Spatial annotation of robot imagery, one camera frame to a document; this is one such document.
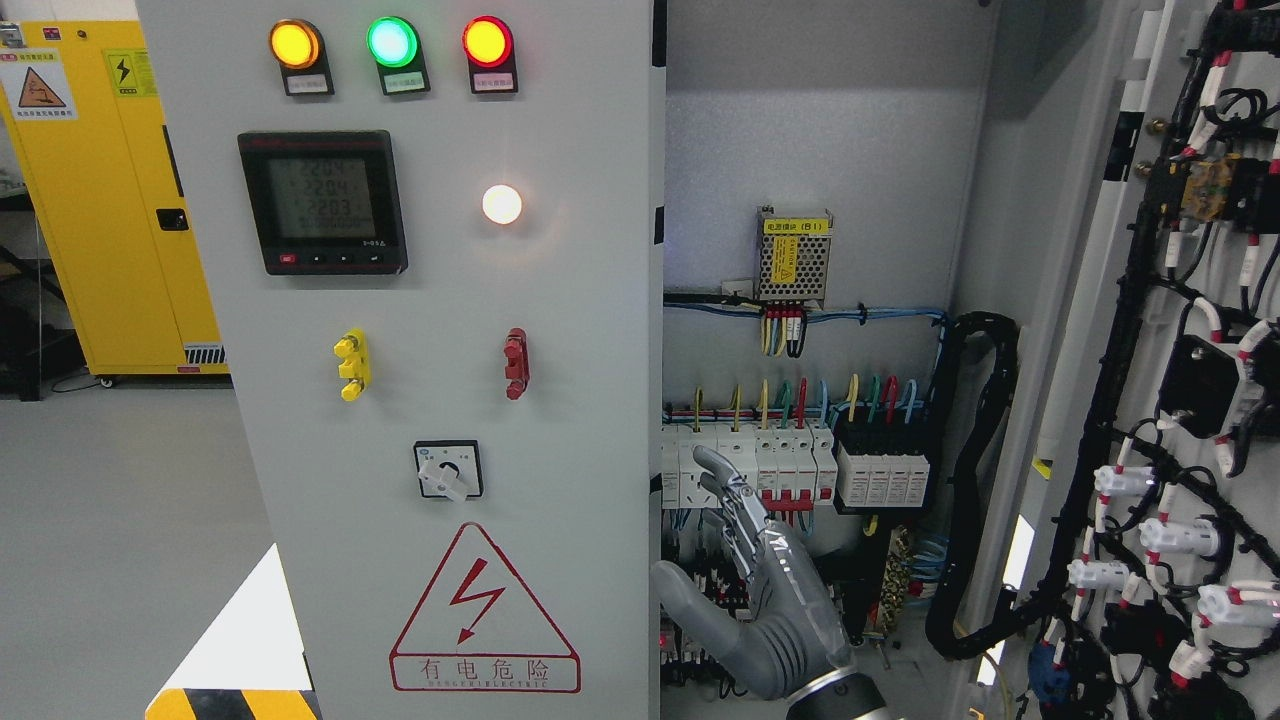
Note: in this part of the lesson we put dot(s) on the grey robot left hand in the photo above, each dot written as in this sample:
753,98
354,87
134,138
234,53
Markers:
747,530

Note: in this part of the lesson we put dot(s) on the grey cabinet door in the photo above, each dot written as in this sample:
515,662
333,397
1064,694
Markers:
568,467
1130,196

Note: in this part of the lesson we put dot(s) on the relay and terminal row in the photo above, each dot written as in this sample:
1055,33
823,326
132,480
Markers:
794,636

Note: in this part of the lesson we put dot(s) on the white breaker row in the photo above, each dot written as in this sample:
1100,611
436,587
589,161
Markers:
791,469

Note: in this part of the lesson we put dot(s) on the black surge protector block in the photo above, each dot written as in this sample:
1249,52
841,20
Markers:
883,468

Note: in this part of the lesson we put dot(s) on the metal mesh power supply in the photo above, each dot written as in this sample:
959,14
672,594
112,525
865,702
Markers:
793,247

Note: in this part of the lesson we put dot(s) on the white indicator light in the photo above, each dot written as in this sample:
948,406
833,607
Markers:
502,204

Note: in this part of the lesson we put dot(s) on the black digital power meter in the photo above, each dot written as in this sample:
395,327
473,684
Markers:
325,202

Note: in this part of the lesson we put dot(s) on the red indicator light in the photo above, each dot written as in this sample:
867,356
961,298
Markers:
489,47

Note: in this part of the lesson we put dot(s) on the green indicator light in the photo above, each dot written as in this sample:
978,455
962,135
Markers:
396,48

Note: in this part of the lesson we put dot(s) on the amber indicator light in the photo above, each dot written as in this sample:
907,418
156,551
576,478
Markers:
300,51

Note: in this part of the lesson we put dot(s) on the yellow safety cabinet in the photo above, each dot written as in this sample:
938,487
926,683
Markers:
81,102

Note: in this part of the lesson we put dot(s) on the red terminal post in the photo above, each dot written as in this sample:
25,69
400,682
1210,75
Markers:
517,371

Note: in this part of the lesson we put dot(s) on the yellow terminal post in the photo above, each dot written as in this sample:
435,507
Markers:
352,352

